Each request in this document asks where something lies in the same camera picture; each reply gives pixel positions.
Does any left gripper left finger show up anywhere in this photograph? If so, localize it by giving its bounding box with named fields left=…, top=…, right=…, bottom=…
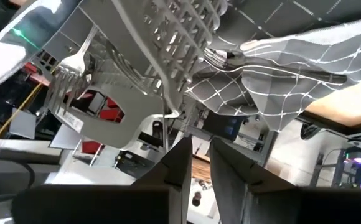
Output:
left=11, top=136, right=194, bottom=224

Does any yellow cable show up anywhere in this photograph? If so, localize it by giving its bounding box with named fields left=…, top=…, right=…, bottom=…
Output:
left=0, top=82, right=44, bottom=156

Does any white panel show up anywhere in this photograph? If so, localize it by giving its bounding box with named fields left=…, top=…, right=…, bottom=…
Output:
left=49, top=123, right=82, bottom=151
left=9, top=108, right=37, bottom=140

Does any grey checked cloth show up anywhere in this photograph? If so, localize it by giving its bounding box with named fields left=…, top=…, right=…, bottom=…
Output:
left=183, top=0, right=361, bottom=133

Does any grey mesh cutlery basket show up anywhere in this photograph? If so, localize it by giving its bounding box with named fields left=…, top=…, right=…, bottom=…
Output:
left=34, top=0, right=231, bottom=150

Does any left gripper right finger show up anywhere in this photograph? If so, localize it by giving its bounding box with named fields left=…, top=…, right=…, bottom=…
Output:
left=209, top=137, right=361, bottom=224

